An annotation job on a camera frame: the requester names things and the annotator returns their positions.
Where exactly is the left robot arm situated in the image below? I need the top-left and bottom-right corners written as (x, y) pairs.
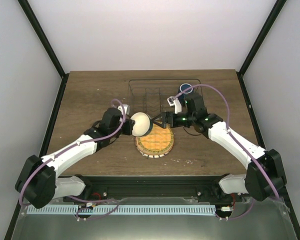
top-left (15, 104), bottom-right (135, 209)

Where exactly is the yellow woven bamboo plate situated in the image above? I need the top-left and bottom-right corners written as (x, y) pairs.
top-left (136, 124), bottom-right (174, 152)

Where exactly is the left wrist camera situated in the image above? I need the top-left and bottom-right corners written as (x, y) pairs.
top-left (117, 104), bottom-right (131, 115)

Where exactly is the wire dish rack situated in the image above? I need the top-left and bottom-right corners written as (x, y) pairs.
top-left (127, 78), bottom-right (201, 117)

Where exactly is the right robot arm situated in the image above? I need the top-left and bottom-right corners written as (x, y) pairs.
top-left (151, 92), bottom-right (287, 202)

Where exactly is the white bowl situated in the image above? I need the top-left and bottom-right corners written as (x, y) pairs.
top-left (130, 112), bottom-right (153, 137)

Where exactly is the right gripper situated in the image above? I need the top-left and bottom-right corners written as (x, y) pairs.
top-left (151, 112), bottom-right (195, 130)

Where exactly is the light blue slotted cable duct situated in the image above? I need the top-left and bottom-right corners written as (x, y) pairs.
top-left (26, 204), bottom-right (216, 216)

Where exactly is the dark blue mug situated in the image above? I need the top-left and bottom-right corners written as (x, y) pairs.
top-left (177, 83), bottom-right (193, 107)

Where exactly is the clear acrylic sheet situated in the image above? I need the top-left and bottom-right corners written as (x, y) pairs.
top-left (12, 198), bottom-right (298, 240)

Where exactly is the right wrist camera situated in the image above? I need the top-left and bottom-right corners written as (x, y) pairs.
top-left (167, 96), bottom-right (182, 114)

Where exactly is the striped rim ceramic plate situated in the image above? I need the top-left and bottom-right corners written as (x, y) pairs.
top-left (134, 124), bottom-right (175, 159)

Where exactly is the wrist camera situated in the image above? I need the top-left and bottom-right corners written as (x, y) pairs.
top-left (167, 96), bottom-right (182, 114)
top-left (117, 104), bottom-right (131, 115)

